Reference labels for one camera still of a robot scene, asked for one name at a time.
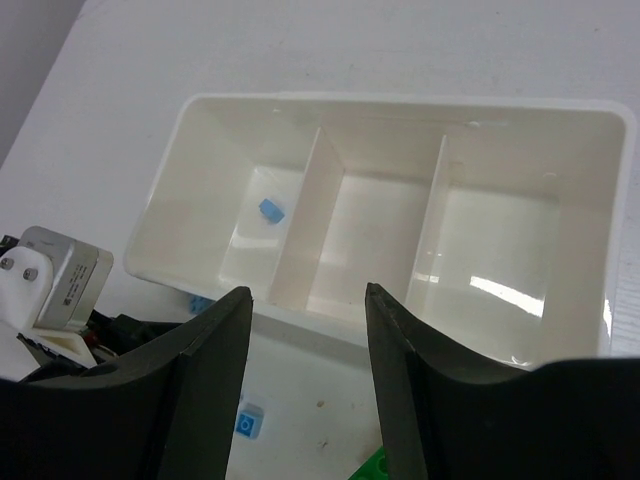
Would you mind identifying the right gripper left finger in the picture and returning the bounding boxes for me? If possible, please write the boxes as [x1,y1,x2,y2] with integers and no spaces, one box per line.
[1,287,253,479]

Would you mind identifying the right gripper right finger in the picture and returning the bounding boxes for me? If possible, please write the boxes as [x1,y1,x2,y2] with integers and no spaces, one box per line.
[365,283,639,479]

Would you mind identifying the small blue lego brick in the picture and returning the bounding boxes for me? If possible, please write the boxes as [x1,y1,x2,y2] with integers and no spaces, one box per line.
[188,295,215,315]

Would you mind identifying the light blue lego brick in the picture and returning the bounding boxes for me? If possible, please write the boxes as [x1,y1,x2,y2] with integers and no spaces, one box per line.
[259,198,285,224]

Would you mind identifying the green yellow lego stack left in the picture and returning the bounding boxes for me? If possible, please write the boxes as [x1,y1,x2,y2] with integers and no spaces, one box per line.
[349,447,390,480]

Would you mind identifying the white three-compartment container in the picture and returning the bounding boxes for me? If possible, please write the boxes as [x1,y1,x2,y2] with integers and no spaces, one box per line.
[124,92,636,369]

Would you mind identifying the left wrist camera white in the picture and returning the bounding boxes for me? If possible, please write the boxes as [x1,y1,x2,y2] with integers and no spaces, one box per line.
[1,226,114,369]

